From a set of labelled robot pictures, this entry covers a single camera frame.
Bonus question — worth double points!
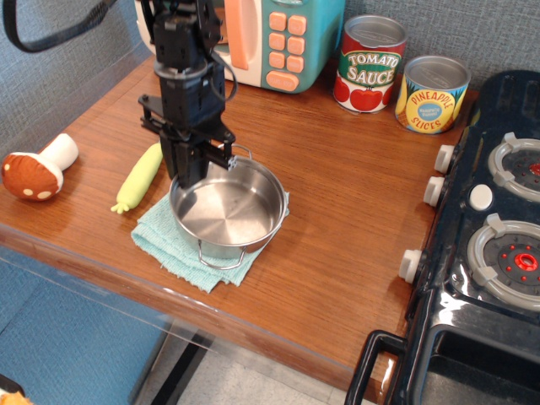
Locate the tomato sauce can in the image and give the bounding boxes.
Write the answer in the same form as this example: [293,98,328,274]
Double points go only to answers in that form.
[333,14,408,113]

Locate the silver steel pot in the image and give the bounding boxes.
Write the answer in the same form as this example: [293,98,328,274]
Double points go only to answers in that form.
[169,145,289,271]

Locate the teal toy microwave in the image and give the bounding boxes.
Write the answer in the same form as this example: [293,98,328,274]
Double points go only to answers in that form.
[135,1,345,94]

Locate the spoon with green handle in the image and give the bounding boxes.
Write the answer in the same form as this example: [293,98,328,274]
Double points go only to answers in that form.
[110,143,163,214]

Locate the light blue folded cloth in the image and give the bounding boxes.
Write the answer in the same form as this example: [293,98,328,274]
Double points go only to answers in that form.
[131,196,262,294]

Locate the orange object at corner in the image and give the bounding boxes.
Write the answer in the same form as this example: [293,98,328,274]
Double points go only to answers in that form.
[1,375,33,405]

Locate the brown plush mushroom toy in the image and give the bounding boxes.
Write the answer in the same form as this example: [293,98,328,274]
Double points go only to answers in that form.
[1,133,78,202]

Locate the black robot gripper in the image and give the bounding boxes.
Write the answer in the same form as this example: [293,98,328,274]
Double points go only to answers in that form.
[138,62,236,188]

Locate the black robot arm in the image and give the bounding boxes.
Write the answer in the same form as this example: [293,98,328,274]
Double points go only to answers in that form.
[139,1,235,188]

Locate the black toy stove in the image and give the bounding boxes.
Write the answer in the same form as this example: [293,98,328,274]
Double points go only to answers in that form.
[346,70,539,404]

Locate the pineapple slices can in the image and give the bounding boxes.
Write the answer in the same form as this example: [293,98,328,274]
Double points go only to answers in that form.
[395,55,471,134]

